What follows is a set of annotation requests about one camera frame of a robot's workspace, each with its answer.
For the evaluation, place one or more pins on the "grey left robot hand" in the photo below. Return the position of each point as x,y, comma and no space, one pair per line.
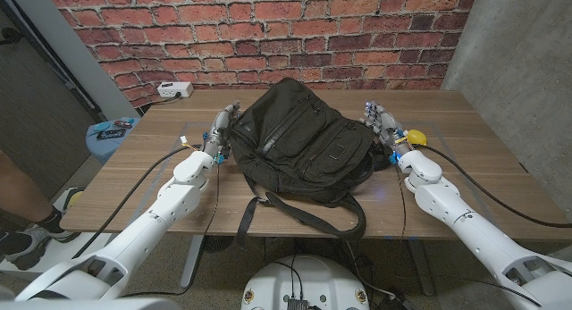
219,131

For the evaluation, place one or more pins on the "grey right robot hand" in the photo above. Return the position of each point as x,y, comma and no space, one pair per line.
386,124

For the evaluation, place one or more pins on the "black backpack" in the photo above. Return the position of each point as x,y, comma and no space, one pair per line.
304,144

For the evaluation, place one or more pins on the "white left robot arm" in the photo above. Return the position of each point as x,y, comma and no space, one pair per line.
152,220

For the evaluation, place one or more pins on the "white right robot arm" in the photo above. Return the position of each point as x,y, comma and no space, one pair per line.
473,232

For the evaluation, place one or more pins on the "white power strip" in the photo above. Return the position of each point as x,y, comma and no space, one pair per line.
174,89

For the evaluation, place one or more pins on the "small red black gadget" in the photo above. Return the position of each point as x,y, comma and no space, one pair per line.
123,123

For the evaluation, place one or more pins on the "black smartphone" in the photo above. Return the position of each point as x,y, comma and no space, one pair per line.
111,134

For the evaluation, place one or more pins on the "red brick print backdrop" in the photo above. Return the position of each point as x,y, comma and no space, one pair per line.
268,33

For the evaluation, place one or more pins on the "blue round stool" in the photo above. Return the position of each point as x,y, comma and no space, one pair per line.
105,149

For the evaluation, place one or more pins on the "grey table leg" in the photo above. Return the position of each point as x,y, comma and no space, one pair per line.
420,265
192,261

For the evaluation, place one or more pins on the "white yellow sneaker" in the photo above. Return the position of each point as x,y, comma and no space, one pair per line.
69,197

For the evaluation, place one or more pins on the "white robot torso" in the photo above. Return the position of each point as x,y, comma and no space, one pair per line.
304,283

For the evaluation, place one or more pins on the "person's bare leg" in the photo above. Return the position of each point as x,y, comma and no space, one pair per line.
18,189

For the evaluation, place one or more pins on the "grey black sneaker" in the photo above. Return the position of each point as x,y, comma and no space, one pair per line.
31,243

